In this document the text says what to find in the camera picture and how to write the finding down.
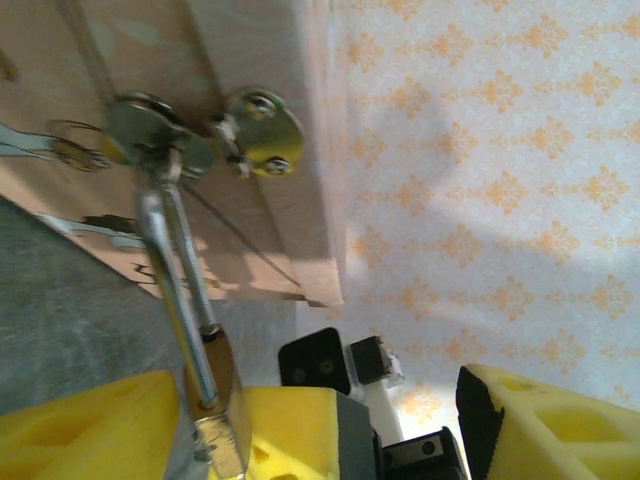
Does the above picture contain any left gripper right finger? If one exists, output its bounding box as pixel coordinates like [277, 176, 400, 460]
[457, 363, 640, 480]

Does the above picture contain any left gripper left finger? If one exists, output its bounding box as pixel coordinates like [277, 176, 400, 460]
[0, 369, 180, 480]

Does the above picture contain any pink tin box with latch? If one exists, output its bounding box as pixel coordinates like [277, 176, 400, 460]
[0, 0, 347, 308]

